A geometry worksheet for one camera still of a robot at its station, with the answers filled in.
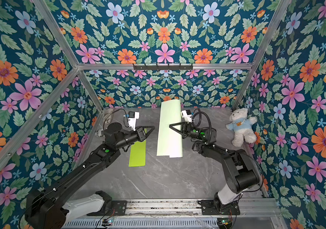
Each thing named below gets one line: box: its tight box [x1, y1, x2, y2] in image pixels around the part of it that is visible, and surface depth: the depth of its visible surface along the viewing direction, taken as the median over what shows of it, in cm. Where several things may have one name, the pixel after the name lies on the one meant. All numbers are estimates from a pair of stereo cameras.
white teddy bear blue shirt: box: [225, 107, 258, 148], surface depth 100 cm
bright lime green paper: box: [128, 128, 147, 167], surface depth 92 cm
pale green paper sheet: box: [156, 99, 183, 158], surface depth 69 cm
